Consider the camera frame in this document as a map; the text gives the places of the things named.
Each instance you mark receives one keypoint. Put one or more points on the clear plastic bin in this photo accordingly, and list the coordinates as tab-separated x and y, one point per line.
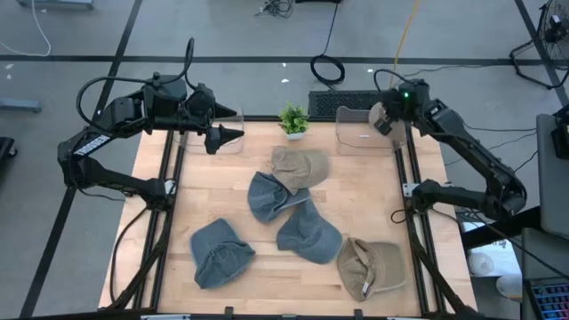
191	146
351	133

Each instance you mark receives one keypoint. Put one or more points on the black chair base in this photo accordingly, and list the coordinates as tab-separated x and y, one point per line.
5	149

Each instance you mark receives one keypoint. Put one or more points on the grey metal foot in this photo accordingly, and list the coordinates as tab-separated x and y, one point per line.
18	105

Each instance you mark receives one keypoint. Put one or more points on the grey desk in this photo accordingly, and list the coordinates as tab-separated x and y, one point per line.
553	191

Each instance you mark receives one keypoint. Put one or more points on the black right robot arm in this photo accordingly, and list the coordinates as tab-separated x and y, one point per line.
467	146

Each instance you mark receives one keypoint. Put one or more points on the black table clamp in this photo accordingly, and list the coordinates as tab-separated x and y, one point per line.
358	313
229	312

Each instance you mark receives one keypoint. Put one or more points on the green plant in white pot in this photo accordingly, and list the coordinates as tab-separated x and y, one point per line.
293	119

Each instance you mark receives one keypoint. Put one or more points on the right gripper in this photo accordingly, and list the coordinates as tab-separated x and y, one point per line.
409	104

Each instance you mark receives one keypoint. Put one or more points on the black floor fan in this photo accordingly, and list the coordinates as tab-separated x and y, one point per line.
555	26

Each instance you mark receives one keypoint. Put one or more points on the black desk device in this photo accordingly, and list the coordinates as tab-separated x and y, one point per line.
561	138

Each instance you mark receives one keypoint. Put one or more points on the black perforated metal box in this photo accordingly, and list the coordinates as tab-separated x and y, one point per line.
338	103

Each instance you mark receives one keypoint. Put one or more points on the black desk beam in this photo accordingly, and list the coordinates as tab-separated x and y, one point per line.
498	229

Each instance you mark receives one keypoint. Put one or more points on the grey cart base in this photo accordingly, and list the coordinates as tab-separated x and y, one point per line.
53	3

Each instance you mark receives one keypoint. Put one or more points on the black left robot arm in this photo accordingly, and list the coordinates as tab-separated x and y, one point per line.
111	115

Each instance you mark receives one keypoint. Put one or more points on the blue denim baseball cap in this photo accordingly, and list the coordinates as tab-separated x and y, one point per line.
309	235
266	197
220	258

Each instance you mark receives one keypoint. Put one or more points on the backlit keyboard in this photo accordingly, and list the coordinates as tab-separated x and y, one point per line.
549	298

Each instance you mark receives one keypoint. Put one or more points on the black aluminium frame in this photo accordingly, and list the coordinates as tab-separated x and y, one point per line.
262	119

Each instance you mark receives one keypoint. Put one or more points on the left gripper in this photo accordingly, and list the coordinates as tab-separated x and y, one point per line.
200	104

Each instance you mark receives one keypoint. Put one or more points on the white roll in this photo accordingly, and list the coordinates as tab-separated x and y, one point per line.
509	286
480	264

